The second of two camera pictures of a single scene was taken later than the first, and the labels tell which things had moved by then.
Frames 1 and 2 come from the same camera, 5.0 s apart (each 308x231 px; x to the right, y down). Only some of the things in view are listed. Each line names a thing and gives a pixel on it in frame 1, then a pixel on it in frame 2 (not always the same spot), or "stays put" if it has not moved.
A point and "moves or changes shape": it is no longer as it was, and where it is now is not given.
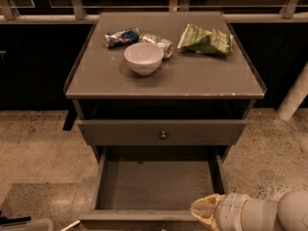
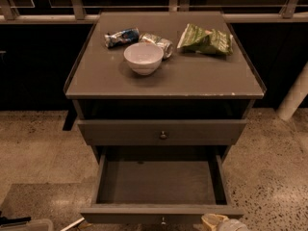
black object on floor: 5,221 stays put
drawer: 152,189 moves or changes shape
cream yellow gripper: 231,211 → 233,225
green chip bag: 197,39 stays put
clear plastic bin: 38,224 stays put
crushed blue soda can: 124,37 stays put
